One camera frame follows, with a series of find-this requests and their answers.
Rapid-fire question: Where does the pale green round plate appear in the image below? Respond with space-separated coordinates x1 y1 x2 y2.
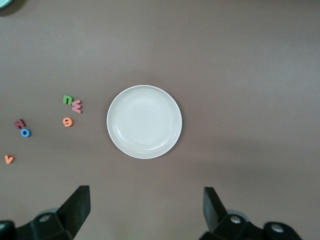
0 0 27 9

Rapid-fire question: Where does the beige round plate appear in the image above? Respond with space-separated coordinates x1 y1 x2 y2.
106 84 183 160

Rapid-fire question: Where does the dark red foam letter z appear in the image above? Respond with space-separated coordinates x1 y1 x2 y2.
13 118 27 130

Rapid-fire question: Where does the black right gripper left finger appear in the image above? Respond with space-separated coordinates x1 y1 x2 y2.
16 185 91 240

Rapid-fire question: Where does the red foam letter w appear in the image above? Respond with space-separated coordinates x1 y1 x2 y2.
71 99 83 114

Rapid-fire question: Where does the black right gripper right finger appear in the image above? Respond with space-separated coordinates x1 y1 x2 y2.
198 187 263 240

